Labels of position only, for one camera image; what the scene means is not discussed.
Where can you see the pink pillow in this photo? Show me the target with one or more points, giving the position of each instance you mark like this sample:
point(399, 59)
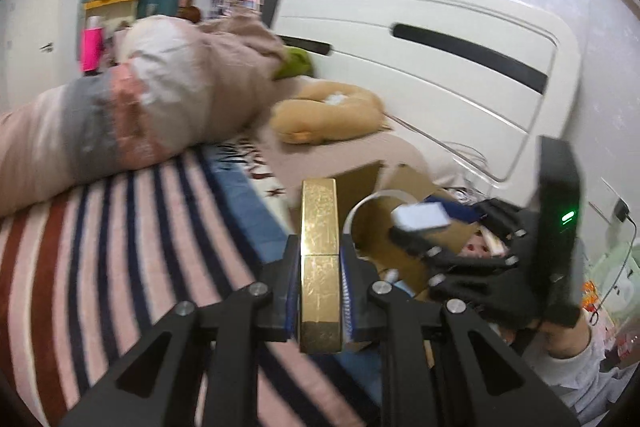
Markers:
point(294, 163)

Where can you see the white usb hub adapter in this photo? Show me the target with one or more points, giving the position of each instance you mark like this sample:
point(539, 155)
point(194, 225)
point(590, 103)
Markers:
point(410, 216)

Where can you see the striped bed blanket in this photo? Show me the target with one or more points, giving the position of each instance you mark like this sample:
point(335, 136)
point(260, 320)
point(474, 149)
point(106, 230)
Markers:
point(87, 273)

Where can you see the pink gift bag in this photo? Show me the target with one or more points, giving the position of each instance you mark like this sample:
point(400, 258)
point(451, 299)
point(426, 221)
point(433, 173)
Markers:
point(92, 46)

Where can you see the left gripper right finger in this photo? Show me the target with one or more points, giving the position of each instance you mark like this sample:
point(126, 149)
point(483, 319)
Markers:
point(442, 364)

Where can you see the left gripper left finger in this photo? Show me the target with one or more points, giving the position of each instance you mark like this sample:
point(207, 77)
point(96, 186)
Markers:
point(198, 365)

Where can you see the white bed headboard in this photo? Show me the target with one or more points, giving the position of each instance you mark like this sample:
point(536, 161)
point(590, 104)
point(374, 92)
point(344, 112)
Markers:
point(481, 79)

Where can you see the rolled striped duvet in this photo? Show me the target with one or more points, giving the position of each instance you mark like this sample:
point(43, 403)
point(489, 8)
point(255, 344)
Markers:
point(178, 85)

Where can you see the yellow white cabinet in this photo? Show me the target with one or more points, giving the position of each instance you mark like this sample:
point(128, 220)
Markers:
point(109, 14)

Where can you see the gold rectangular bar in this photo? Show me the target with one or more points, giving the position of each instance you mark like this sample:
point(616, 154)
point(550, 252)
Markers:
point(320, 297)

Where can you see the brown cardboard box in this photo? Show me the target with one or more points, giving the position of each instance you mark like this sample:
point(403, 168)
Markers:
point(373, 219)

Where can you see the person right hand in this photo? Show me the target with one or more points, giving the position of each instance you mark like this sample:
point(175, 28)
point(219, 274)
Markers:
point(566, 342)

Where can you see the white door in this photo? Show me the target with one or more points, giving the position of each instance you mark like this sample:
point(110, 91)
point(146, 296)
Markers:
point(30, 42)

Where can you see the tan plush toy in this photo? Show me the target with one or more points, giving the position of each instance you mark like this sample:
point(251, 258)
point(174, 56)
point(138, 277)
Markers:
point(327, 111)

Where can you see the green plush toy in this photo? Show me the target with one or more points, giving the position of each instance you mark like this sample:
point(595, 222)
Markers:
point(297, 63)

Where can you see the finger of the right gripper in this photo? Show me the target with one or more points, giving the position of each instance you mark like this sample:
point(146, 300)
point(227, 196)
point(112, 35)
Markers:
point(510, 223)
point(437, 256)

